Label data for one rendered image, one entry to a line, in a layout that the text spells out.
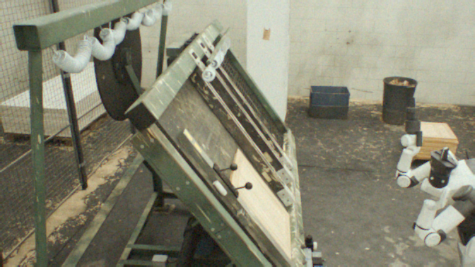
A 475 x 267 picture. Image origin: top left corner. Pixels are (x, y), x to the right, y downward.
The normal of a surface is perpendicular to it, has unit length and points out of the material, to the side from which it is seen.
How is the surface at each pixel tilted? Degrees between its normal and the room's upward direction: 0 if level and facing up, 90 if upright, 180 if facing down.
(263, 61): 90
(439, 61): 90
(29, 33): 90
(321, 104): 90
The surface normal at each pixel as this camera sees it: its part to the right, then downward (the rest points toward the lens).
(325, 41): -0.18, 0.40
